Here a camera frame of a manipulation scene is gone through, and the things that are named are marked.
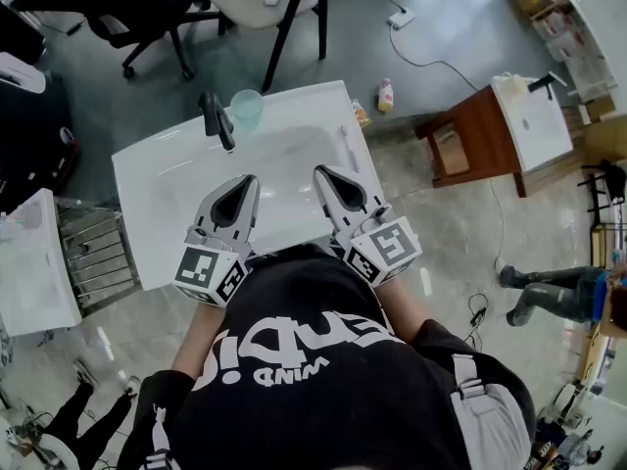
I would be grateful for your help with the translucent blue plastic cup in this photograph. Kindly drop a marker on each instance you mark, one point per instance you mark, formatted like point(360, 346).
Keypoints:
point(247, 108)

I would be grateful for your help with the black metal stand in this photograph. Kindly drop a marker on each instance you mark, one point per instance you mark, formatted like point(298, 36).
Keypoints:
point(607, 184)

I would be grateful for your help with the white basin with clear bag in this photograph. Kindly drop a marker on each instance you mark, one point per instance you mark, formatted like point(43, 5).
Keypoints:
point(539, 125)

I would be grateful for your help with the person's black printed shirt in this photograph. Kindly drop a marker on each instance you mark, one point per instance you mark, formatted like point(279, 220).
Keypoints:
point(318, 385)

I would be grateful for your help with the black angular faucet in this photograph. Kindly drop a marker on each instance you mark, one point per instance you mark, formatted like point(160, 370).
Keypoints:
point(541, 85)

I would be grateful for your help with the black office chair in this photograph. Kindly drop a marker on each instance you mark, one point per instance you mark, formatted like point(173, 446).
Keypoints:
point(137, 8)

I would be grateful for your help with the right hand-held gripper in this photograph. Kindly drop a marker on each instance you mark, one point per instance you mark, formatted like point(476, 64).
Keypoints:
point(384, 250)

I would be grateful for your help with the pink labelled bottle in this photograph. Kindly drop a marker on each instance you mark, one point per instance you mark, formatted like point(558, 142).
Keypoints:
point(386, 96)

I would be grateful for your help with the person's left forearm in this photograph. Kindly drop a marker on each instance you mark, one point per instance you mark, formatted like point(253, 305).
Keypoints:
point(196, 341)

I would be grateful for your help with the black sink faucet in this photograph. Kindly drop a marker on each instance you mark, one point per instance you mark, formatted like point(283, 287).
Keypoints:
point(218, 118)

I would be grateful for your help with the white sink counter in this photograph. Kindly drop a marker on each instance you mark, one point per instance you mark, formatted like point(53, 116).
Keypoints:
point(147, 189)

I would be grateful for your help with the orange snack packet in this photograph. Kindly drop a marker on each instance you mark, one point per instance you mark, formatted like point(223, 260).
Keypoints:
point(361, 113)

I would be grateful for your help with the white power strip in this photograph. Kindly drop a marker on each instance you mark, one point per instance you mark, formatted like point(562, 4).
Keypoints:
point(401, 17)

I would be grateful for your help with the brown wooden cabinet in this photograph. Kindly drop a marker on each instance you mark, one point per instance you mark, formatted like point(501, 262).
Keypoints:
point(470, 135)

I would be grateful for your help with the shelf with cardboard boxes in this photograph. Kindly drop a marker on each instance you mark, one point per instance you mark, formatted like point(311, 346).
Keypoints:
point(563, 22)

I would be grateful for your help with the white toothbrush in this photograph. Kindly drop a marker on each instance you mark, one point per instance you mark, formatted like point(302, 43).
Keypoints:
point(352, 152)

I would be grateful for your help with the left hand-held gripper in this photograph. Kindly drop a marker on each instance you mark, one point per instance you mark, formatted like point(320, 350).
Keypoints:
point(208, 267)

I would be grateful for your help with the person's right forearm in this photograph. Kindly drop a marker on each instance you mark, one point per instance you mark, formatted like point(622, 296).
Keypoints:
point(404, 306)

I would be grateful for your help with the white basin with toiletries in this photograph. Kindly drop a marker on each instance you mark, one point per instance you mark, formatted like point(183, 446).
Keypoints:
point(29, 277)

